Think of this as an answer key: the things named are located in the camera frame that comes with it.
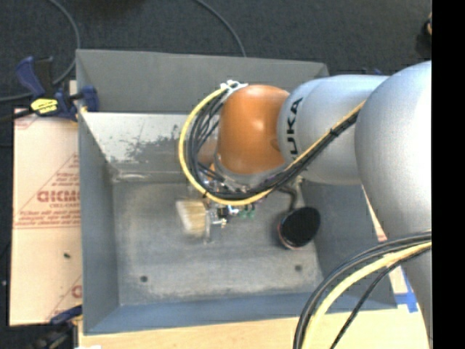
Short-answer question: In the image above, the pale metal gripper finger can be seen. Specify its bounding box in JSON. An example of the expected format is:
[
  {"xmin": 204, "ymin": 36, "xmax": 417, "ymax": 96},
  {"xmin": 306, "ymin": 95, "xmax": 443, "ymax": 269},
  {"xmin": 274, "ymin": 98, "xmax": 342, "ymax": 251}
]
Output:
[{"xmin": 203, "ymin": 209, "xmax": 213, "ymax": 244}]

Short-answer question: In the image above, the pale beige block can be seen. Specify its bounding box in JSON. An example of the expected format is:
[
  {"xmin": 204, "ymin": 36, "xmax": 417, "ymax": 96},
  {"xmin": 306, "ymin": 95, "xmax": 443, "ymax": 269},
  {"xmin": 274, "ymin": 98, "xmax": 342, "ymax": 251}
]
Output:
[{"xmin": 175, "ymin": 198, "xmax": 208, "ymax": 238}]

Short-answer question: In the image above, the grey metal bin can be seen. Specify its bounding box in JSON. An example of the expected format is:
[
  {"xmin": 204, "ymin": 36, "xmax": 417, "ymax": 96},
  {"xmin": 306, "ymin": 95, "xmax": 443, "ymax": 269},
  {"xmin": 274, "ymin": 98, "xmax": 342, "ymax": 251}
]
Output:
[{"xmin": 75, "ymin": 49, "xmax": 399, "ymax": 336}]

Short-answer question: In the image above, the brown cardboard board red print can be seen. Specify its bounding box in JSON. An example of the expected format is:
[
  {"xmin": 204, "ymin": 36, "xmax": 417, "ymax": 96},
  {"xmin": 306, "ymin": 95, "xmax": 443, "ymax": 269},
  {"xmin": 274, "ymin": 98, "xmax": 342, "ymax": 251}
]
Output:
[{"xmin": 8, "ymin": 107, "xmax": 84, "ymax": 327}]

